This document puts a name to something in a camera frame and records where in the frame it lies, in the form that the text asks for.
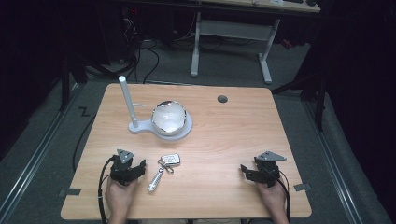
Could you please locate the shiny glass bowl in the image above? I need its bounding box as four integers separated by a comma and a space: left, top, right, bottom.
150, 99, 188, 136

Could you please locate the person's left hand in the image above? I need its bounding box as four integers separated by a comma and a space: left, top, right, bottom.
105, 177, 140, 217

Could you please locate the white-framed wooden desk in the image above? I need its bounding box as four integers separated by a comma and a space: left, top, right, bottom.
189, 0, 321, 85

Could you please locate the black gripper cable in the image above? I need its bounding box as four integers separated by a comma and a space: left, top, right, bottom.
276, 169, 292, 223
97, 156, 115, 224

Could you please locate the black metal stand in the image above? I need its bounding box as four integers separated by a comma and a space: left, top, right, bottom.
271, 71, 328, 133
58, 46, 90, 112

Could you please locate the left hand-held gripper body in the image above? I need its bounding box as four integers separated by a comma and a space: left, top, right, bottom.
109, 148, 136, 187

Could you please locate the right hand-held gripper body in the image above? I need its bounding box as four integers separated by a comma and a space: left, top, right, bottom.
253, 150, 288, 189

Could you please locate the metal floor rail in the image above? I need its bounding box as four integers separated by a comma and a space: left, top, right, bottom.
0, 83, 82, 218
303, 101, 365, 224

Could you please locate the black floor cable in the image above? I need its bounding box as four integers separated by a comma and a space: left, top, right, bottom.
133, 39, 161, 85
72, 113, 98, 173

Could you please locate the grey tape piece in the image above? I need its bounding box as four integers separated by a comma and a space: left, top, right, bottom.
292, 182, 313, 192
58, 188, 82, 197

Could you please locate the car key fob with keychain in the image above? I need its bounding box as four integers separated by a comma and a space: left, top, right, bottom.
147, 152, 182, 193

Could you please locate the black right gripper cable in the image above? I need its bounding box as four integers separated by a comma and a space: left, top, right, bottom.
276, 169, 292, 223

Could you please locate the dark computer tower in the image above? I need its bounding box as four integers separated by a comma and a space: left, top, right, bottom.
98, 5, 142, 68

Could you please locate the white stand with pole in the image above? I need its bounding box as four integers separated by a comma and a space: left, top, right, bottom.
118, 75, 194, 142

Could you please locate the person's right hand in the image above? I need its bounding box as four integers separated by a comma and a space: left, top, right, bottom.
254, 181, 288, 213

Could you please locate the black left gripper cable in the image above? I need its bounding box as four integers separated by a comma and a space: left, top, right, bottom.
97, 156, 115, 224

